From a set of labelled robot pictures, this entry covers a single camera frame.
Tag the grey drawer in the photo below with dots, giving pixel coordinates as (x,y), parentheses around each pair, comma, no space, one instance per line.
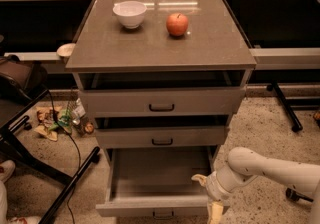
(162,137)
(156,182)
(161,102)

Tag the pile of toys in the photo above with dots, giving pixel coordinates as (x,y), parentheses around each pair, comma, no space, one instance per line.
(72,117)

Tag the black caster leg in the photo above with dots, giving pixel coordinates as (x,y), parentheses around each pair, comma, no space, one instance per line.
(294,196)

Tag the white ceramic bowl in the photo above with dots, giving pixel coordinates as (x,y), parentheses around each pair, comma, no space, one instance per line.
(130,14)

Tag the black stand leg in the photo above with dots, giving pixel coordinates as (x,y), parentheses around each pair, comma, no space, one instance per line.
(290,104)

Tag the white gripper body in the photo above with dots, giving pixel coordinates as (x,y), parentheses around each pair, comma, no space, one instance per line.
(213,186)

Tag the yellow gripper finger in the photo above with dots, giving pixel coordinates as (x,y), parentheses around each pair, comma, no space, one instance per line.
(201,179)
(215,212)

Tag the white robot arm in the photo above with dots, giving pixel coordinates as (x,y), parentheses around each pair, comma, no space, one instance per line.
(244,165)

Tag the red apple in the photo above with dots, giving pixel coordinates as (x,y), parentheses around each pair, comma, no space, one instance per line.
(177,24)

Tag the small round dish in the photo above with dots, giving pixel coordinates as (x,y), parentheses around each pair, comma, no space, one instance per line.
(66,50)

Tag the grey drawer cabinet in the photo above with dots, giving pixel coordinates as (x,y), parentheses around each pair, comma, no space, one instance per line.
(210,54)

